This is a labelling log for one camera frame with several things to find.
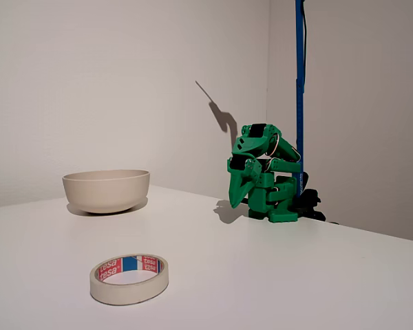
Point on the beige round bowl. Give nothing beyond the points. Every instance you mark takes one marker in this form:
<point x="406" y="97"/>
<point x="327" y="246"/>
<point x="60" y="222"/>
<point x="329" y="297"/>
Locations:
<point x="105" y="192"/>

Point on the blue vertical pole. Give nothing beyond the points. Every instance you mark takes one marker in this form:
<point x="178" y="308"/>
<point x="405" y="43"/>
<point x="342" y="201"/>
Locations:
<point x="299" y="86"/>

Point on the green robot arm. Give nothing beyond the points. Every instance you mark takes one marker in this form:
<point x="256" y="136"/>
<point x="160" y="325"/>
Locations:
<point x="259" y="199"/>

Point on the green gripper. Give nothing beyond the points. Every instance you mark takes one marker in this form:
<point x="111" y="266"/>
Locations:
<point x="238" y="188"/>

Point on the small white cup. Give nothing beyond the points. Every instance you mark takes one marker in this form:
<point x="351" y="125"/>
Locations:
<point x="129" y="294"/>

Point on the black table clamp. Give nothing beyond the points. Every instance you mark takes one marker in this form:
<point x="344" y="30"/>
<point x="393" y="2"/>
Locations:
<point x="311" y="203"/>

